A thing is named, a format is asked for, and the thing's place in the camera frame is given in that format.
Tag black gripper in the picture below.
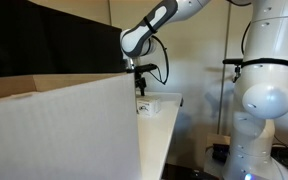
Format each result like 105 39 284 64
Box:
133 69 149 98

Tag small white shutter glasses box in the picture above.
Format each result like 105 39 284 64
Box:
136 96 160 117

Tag big white cardboard box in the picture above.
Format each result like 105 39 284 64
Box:
0 72 144 180

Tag black box on floor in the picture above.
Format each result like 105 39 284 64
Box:
211 143 232 163

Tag large black monitor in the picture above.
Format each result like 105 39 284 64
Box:
50 8 128 76

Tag grey stand pole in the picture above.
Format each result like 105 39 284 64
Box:
216 0 233 136

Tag beige wooden block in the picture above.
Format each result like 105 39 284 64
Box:
206 133 232 149

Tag black floor plate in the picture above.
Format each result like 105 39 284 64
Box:
161 162 220 180

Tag smaller black monitor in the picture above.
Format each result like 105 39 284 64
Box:
0 0 55 80

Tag black camera on mount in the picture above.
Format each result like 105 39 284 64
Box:
222 58 244 84

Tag black floor cables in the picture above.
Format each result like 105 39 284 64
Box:
271 134 288 169

